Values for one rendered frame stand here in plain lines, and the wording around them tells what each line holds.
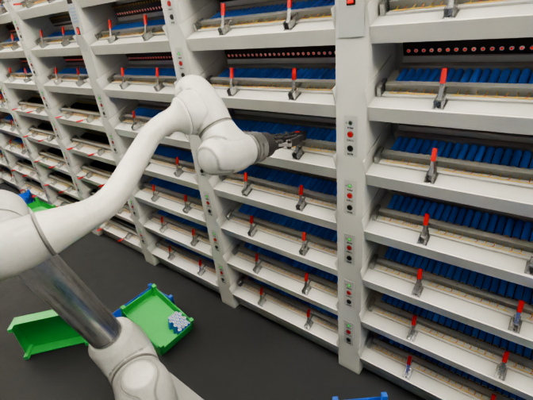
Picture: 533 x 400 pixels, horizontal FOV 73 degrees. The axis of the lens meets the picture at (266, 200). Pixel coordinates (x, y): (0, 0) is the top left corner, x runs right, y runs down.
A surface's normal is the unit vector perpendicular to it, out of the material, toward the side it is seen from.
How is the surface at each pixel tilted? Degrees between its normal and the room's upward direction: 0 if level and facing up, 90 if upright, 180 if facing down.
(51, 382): 0
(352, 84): 90
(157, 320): 19
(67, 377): 0
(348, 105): 90
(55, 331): 90
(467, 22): 111
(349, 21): 90
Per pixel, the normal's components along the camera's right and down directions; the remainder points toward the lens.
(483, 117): -0.54, 0.70
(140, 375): -0.02, -0.83
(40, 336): 0.21, 0.43
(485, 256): -0.31, -0.68
